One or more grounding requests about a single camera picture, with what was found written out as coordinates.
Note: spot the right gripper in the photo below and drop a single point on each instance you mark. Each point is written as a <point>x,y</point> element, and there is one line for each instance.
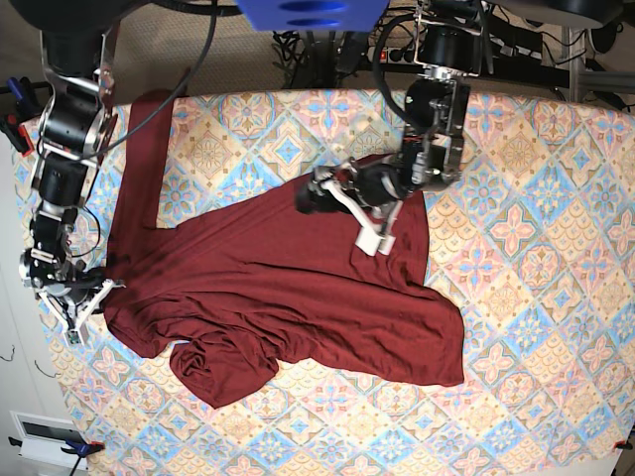
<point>73,306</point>

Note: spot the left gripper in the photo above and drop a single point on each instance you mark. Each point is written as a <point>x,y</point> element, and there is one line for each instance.
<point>367,192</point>

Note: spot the dark red t-shirt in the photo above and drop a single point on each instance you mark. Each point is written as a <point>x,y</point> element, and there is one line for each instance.
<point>238,290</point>

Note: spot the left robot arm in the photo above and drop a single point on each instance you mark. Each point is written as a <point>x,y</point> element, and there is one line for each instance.
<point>450,41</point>

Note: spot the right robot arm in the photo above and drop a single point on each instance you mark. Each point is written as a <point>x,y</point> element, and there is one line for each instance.
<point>74,130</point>

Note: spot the clamp upper left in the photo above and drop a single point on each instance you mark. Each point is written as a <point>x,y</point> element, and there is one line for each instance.
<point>24,109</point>

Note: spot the patterned colourful tablecloth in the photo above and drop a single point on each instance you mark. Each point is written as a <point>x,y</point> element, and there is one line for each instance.
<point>535,245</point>

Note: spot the orange clamp lower right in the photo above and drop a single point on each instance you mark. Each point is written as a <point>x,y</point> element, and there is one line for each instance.
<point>623,445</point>

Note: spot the white wall socket box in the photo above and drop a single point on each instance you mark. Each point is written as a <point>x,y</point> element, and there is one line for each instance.
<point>42,427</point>

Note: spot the blue handled clamp lower left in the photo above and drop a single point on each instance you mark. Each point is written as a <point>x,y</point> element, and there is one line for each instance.
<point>74,448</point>

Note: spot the white power strip red switch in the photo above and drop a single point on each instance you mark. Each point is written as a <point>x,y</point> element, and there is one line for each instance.
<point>389,55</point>

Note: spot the blue plastic mount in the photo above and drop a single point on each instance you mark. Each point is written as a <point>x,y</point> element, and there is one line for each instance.
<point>313,15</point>

